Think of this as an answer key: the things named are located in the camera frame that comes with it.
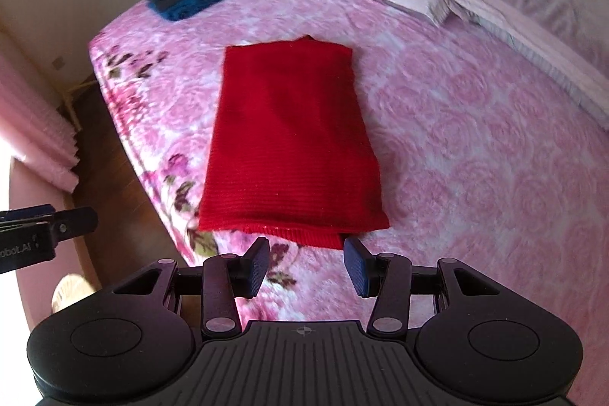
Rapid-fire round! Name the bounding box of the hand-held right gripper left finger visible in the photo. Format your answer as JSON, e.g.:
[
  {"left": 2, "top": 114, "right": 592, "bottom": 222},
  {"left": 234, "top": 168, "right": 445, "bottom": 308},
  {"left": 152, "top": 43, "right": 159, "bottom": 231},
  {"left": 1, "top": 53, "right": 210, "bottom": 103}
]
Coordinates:
[{"left": 112, "top": 237, "right": 272, "bottom": 338}]

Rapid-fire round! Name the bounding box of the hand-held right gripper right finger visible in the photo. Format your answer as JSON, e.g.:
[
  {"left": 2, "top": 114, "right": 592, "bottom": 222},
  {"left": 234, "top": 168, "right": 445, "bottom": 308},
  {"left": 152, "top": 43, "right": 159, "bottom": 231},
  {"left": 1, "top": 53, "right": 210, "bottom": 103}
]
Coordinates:
[{"left": 343, "top": 237, "right": 501, "bottom": 336}]

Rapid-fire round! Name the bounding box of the pink floral blanket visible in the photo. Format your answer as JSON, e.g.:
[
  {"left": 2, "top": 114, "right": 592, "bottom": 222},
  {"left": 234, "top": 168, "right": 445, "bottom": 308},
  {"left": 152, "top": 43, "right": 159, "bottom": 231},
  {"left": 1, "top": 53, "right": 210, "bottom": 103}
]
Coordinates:
[{"left": 88, "top": 0, "right": 609, "bottom": 340}]

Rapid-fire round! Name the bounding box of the red knitted sweater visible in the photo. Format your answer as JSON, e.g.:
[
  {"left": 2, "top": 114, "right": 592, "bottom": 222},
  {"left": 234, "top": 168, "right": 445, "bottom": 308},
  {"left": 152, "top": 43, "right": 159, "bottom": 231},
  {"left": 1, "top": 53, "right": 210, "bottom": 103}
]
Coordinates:
[{"left": 197, "top": 34, "right": 392, "bottom": 251}]

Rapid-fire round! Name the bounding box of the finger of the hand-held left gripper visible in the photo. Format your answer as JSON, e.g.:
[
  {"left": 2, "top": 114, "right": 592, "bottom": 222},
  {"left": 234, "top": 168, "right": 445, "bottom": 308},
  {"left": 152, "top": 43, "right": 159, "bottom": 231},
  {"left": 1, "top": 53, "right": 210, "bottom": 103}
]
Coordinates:
[{"left": 46, "top": 207, "right": 99, "bottom": 246}]

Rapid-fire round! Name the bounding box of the teal blue folded cloth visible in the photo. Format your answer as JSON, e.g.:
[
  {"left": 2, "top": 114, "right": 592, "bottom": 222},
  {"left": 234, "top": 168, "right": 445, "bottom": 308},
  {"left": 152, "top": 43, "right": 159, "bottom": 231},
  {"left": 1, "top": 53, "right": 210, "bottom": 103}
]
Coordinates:
[{"left": 149, "top": 0, "right": 235, "bottom": 22}]

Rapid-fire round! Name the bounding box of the pink pleated curtain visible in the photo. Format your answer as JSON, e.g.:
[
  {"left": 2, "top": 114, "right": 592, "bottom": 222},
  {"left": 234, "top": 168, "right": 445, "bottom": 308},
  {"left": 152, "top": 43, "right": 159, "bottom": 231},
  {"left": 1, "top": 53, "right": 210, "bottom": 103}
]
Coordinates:
[{"left": 0, "top": 28, "right": 83, "bottom": 194}]

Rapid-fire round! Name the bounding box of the wooden stand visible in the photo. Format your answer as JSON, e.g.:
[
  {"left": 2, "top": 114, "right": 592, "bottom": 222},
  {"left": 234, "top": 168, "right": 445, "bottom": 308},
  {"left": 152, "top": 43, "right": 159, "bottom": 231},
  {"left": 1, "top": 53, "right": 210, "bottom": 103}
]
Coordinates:
[{"left": 59, "top": 75, "right": 100, "bottom": 132}]

